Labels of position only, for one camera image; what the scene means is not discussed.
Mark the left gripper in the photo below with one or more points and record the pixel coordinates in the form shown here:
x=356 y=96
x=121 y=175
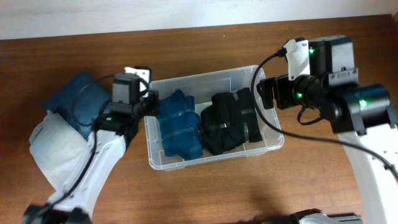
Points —
x=152 y=103

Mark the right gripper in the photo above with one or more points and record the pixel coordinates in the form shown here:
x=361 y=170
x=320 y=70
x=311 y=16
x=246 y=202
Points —
x=280 y=84

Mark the navy blue taped cloth bundle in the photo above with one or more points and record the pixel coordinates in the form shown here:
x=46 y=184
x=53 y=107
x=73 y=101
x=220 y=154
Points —
x=180 y=126

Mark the black taped cloth bundle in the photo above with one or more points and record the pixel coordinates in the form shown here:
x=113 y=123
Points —
x=217 y=130
x=242 y=114

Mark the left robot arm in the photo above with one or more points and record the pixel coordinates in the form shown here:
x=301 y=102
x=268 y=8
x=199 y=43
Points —
x=111 y=133

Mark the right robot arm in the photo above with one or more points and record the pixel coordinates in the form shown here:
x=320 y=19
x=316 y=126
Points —
x=322 y=76

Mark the white label in bin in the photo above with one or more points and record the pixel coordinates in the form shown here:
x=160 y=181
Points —
x=201 y=106

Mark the clear plastic storage bin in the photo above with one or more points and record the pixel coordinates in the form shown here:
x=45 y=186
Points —
x=203 y=87

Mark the dark blue folded jeans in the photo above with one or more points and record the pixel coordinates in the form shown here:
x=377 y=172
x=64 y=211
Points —
x=78 y=102

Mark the light grey folded jeans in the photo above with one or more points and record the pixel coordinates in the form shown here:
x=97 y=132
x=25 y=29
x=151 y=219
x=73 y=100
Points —
x=56 y=148

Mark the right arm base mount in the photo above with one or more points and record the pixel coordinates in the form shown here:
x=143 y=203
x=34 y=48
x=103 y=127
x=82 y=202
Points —
x=316 y=216

